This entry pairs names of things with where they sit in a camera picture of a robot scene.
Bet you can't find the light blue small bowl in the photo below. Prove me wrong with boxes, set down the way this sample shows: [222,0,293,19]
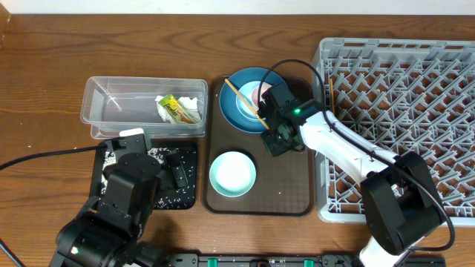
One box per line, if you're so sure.
[236,81,260,122]

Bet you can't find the grey dishwasher rack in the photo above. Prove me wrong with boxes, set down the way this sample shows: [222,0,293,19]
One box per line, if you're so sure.
[312,38,474,227]

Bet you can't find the mint green bowl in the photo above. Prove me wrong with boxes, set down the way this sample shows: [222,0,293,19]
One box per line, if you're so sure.
[209,151,257,197]

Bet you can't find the brown serving tray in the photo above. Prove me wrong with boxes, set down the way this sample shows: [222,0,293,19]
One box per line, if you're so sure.
[202,76,315,217]

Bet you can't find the white rice grains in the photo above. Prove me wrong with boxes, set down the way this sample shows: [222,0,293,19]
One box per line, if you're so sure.
[100,147,197,209]

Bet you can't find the green yellow snack wrapper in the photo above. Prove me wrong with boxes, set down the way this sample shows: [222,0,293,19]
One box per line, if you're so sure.
[158,94,196,124]

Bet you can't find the pink plastic cup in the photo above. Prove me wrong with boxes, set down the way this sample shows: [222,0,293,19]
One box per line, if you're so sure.
[252,83,271,110]

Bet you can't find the clear plastic waste bin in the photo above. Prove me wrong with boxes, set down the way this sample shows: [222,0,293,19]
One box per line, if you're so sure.
[80,76,209,139]

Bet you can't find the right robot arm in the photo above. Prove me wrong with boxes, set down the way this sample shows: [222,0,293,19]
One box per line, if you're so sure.
[258,82,448,266]

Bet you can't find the dark blue plate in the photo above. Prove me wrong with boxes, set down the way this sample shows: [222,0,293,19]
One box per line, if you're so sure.
[219,67,267,134]

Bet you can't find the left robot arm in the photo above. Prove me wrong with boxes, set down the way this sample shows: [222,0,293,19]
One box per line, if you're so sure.
[50,133,191,267]

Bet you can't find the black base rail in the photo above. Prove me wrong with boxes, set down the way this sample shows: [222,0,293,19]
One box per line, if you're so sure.
[163,252,446,267]

